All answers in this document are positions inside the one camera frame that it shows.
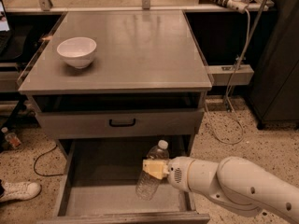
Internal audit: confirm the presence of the striped handle white tool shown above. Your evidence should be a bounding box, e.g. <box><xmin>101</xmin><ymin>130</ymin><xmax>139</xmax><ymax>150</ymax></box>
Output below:
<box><xmin>199</xmin><ymin>0</ymin><xmax>249</xmax><ymax>14</ymax></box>

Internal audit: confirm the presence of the black drawer handle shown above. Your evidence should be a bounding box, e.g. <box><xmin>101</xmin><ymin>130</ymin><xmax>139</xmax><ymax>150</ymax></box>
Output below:
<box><xmin>108</xmin><ymin>119</ymin><xmax>136</xmax><ymax>128</ymax></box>

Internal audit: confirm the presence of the small bottle on floor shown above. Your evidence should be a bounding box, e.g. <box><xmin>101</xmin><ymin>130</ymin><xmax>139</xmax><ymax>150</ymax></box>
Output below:
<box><xmin>1</xmin><ymin>127</ymin><xmax>21</xmax><ymax>149</ymax></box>

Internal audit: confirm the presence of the laptop screen at left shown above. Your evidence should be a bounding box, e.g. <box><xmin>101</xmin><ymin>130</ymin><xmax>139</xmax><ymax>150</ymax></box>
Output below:
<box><xmin>0</xmin><ymin>1</ymin><xmax>10</xmax><ymax>32</ymax></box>

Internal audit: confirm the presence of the grey drawer cabinet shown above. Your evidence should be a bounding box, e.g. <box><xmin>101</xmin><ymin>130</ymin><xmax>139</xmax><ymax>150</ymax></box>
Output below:
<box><xmin>20</xmin><ymin>10</ymin><xmax>212</xmax><ymax>150</ymax></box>

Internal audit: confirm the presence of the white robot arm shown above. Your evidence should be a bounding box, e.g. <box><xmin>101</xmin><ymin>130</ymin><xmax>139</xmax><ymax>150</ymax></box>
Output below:
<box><xmin>136</xmin><ymin>157</ymin><xmax>299</xmax><ymax>224</ymax></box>

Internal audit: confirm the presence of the closed grey upper drawer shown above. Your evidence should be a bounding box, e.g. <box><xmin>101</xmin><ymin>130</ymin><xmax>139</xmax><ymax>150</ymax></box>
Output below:
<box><xmin>36</xmin><ymin>109</ymin><xmax>204</xmax><ymax>139</ymax></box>

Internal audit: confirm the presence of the open grey middle drawer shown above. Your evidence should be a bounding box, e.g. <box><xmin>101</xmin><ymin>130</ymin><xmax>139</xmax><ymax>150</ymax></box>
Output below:
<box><xmin>36</xmin><ymin>136</ymin><xmax>209</xmax><ymax>224</ymax></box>

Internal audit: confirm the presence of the black floor cable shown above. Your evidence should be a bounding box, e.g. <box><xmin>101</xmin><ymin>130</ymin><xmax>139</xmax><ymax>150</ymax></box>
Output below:
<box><xmin>33</xmin><ymin>143</ymin><xmax>65</xmax><ymax>177</ymax></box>

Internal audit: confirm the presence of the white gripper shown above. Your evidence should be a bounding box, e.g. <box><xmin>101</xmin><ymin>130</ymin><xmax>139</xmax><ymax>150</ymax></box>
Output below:
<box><xmin>142</xmin><ymin>157</ymin><xmax>194</xmax><ymax>192</ymax></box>

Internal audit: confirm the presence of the white sneaker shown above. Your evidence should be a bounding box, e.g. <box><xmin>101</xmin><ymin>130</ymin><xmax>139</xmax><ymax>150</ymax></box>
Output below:
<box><xmin>0</xmin><ymin>181</ymin><xmax>41</xmax><ymax>203</ymax></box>

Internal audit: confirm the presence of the white floor cable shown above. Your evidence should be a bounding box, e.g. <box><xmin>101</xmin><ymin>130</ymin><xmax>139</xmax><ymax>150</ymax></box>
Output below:
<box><xmin>204</xmin><ymin>7</ymin><xmax>252</xmax><ymax>146</ymax></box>

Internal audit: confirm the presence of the white ceramic bowl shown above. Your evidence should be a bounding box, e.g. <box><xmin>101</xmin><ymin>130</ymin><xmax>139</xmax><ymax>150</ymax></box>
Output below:
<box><xmin>56</xmin><ymin>37</ymin><xmax>97</xmax><ymax>69</ymax></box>

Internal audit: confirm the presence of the dark cabinet at right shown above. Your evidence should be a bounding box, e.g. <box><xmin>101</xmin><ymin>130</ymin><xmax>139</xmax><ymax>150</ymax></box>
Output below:
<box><xmin>248</xmin><ymin>0</ymin><xmax>299</xmax><ymax>130</ymax></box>

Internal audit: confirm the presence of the clear plastic water bottle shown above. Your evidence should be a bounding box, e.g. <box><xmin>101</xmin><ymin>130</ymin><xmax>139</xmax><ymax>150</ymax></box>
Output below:
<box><xmin>135</xmin><ymin>140</ymin><xmax>169</xmax><ymax>201</ymax></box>

